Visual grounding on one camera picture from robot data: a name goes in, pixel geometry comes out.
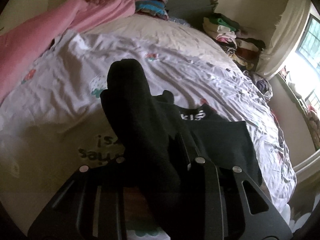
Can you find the black sweater with orange print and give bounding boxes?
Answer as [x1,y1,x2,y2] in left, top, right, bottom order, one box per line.
[100,59,253,239]

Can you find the floral bag with clothes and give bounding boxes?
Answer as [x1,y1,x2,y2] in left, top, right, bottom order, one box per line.
[242,70,273,102]

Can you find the pile of folded clothes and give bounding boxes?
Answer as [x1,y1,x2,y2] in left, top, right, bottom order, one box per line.
[202,13,266,71]

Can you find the striped blue folded clothes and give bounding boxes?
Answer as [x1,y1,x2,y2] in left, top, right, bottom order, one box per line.
[135,0,169,21]

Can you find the white strawberry bear duvet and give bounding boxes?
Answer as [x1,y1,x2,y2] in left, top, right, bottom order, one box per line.
[1,30,297,232]

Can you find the cluttered windowsill items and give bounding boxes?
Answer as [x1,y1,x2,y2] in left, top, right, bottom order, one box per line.
[277,66,319,150]

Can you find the pink fleece blanket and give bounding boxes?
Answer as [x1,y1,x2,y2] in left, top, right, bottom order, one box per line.
[1,0,165,100]

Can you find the beige bed sheet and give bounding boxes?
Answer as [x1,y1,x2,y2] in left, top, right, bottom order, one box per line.
[86,14,228,63]

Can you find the window with grille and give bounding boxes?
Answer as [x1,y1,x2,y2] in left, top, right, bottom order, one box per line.
[297,14,320,73]

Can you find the cream curtain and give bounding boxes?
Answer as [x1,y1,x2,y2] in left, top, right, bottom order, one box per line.
[256,0,311,80]

